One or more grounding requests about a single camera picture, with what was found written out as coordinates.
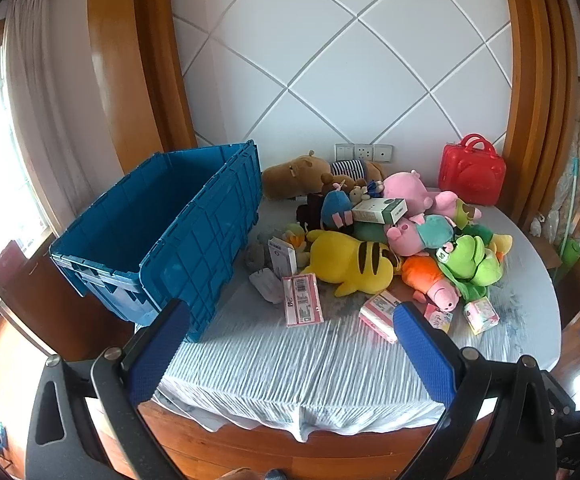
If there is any blue plush toy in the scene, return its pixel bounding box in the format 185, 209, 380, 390
320, 187, 355, 231

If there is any green mop teal handle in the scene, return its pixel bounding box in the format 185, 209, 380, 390
557, 157, 580, 266

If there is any small yellow green plush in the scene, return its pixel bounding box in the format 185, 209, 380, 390
282, 222, 311, 252

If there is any white grey packet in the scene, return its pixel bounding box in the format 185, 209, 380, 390
249, 267, 285, 305

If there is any tall white box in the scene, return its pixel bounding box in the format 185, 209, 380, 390
268, 236, 298, 277

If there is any small pink packet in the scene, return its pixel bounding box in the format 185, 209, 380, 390
424, 303, 453, 332

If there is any yellow mouse plush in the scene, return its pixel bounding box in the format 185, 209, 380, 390
304, 230, 401, 297

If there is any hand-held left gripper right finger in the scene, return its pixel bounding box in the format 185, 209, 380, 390
392, 302, 557, 480

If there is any blue plastic crate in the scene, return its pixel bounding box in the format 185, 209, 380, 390
50, 140, 263, 343

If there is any dark green plush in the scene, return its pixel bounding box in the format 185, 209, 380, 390
354, 221, 391, 245

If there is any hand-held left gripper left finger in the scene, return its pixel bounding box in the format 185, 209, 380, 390
24, 299, 191, 480

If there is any white green carton box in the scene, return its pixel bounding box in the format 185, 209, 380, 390
351, 197, 408, 225

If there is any green yellow duck plush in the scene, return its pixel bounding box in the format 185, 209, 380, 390
465, 222, 513, 261

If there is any brown capybara plush striped shirt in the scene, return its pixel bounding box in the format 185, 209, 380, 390
262, 150, 385, 200

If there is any orange pink pig plush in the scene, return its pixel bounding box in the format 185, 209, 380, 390
401, 255, 462, 311

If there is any curved wooden wall trim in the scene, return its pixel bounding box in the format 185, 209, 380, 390
497, 0, 578, 221
87, 0, 198, 173

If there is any red toy suitcase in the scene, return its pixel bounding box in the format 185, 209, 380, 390
438, 133, 507, 206

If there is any dark brown plush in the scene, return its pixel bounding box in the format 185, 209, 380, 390
296, 192, 327, 228

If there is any pink barcode box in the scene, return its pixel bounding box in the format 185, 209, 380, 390
282, 273, 325, 328

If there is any small brown bear plush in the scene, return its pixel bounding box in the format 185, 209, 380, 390
320, 173, 357, 196

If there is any small colourful packet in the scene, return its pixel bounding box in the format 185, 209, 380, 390
463, 296, 501, 336

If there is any white curtain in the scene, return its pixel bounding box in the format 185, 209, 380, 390
2, 0, 100, 241

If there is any pink pig plush teal shirt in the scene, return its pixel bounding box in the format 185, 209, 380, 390
386, 214, 456, 256

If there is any large pink pig plush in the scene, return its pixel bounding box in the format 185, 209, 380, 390
382, 171, 482, 218

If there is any green frog plush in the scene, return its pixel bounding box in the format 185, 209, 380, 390
437, 234, 503, 301

